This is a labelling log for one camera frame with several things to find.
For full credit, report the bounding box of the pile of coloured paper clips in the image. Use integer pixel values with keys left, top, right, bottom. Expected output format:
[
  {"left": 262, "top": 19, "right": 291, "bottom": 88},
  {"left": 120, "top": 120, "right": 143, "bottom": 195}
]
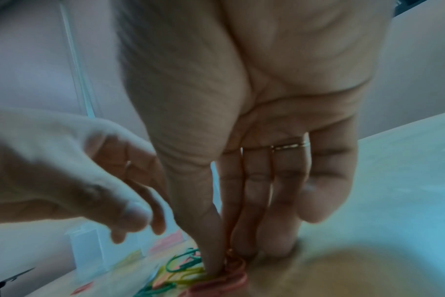
[{"left": 69, "top": 246, "right": 249, "bottom": 297}]

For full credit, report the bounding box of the teal framed window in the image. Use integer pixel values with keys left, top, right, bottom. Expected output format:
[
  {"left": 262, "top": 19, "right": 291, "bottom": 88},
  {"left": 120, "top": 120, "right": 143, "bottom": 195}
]
[{"left": 393, "top": 0, "right": 428, "bottom": 17}]

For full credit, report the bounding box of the person's right hand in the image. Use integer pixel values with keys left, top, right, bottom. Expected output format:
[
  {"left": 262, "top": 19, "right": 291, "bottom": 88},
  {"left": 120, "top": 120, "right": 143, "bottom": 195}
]
[{"left": 112, "top": 0, "right": 396, "bottom": 275}]

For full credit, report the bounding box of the thin metal finger ring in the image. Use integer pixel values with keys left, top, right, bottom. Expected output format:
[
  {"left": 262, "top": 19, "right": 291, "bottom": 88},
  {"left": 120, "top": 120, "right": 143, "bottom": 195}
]
[{"left": 271, "top": 140, "right": 312, "bottom": 152}]

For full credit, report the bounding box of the person's left hand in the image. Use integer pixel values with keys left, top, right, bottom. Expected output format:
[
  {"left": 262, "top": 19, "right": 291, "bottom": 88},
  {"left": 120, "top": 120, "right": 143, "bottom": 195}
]
[{"left": 0, "top": 108, "right": 170, "bottom": 244}]

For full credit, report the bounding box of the clear plastic compartment box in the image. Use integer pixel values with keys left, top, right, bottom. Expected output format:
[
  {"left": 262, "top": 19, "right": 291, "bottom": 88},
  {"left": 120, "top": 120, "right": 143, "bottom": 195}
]
[{"left": 66, "top": 223, "right": 198, "bottom": 282}]

